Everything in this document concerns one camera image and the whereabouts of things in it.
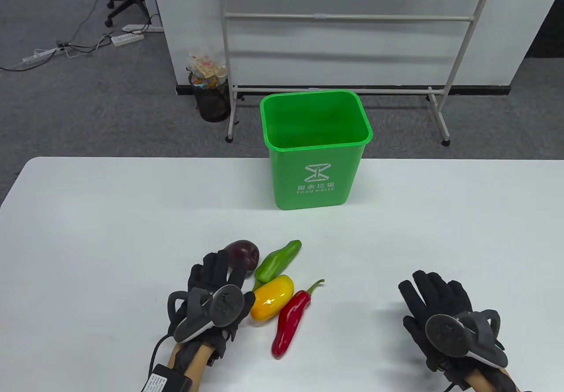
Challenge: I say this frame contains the person's right forearm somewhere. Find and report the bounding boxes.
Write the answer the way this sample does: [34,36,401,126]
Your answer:
[465,368,490,392]

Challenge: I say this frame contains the yellow bell pepper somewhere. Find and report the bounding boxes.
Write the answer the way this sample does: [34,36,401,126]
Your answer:
[250,275,294,321]

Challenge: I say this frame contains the green food waste bin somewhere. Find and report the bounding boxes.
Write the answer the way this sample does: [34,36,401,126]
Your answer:
[260,90,374,211]

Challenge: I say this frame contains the long green pepper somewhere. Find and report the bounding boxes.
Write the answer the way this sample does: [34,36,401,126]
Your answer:
[252,240,303,291]

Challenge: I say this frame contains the person's right hand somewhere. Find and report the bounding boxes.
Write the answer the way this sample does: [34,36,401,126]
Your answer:
[398,270,516,386]

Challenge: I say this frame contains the clear bag of rubbish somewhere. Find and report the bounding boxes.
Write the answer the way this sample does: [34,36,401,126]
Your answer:
[187,48,228,89]

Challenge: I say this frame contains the grey left hand controller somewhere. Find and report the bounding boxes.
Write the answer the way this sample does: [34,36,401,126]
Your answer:
[167,285,245,344]

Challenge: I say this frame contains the person's left hand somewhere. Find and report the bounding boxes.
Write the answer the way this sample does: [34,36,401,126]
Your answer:
[167,251,256,366]

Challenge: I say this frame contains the grey right hand controller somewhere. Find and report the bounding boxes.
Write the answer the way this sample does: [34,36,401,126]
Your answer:
[425,311,508,369]

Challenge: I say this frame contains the black mesh trash can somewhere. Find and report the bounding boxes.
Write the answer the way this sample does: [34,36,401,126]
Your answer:
[189,73,231,123]

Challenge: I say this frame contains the purple eggplant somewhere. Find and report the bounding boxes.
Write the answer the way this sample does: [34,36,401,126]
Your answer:
[224,240,260,278]

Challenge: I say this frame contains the grey hand controller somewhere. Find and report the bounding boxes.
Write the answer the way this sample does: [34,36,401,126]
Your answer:
[425,311,508,369]
[167,285,245,344]

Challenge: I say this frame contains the white whiteboard stand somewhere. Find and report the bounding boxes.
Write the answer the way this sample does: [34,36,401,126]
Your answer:
[219,0,498,147]

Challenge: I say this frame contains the black forearm sensor box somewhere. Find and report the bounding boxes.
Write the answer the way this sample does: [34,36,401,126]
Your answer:
[141,364,193,392]

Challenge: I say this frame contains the red chili pepper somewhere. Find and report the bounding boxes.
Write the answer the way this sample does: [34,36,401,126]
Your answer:
[271,279,325,360]

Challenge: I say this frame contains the white power strip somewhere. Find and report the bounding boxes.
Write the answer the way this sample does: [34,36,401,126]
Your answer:
[111,32,145,47]
[22,48,60,63]

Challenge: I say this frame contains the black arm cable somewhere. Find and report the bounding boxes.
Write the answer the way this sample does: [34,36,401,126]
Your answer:
[149,335,170,375]

